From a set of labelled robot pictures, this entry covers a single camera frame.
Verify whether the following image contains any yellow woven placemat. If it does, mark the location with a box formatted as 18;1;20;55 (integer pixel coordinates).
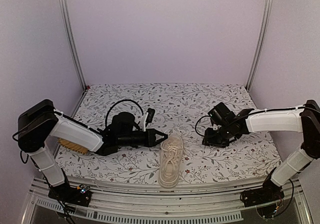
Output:
57;138;89;155

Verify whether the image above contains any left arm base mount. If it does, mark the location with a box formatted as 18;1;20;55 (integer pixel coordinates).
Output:
48;183;92;207

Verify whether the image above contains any aluminium front rail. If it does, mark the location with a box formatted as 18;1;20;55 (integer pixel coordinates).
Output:
21;177;314;224

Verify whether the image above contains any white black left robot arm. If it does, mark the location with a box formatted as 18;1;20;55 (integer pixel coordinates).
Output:
12;99;168;201

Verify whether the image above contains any right aluminium frame post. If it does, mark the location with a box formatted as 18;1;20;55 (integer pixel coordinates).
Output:
245;0;273;93

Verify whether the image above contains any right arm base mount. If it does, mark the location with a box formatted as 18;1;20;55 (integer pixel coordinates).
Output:
240;176;285;207

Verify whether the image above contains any aluminium frame post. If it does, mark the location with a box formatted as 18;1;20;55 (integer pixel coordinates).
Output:
245;0;273;93
59;0;87;91

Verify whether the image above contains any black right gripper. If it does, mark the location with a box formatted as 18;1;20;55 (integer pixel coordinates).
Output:
202;124;233;148

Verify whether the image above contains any cream lace platform sneaker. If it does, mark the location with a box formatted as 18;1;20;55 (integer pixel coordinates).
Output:
158;134;184;189

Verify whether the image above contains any floral patterned table mat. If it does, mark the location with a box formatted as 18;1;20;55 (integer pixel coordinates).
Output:
55;83;281;185

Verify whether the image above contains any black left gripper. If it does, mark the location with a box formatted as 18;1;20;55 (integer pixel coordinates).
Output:
117;128;168;148

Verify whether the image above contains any left aluminium frame post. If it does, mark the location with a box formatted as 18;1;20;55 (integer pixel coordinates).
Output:
59;0;87;91

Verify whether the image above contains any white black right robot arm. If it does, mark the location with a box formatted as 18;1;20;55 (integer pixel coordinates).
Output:
202;99;320;202

